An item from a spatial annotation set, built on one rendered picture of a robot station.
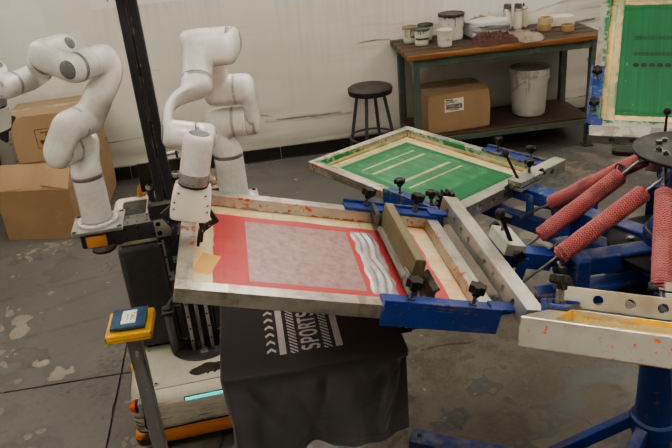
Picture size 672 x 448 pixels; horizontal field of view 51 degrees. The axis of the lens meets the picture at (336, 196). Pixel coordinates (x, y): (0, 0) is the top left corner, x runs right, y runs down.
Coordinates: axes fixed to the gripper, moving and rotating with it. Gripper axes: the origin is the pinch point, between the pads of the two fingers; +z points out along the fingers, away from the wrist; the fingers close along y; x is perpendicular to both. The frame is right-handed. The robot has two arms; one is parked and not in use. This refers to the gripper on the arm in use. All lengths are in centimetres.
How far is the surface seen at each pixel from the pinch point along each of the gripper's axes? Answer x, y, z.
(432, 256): -6, -70, 2
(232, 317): -6.5, -15.4, 27.5
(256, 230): -11.9, -19.0, 1.8
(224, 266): 10.8, -9.8, 1.8
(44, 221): -286, 91, 141
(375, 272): 7, -50, 2
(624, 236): -8, -130, -10
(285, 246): -3.6, -26.6, 1.9
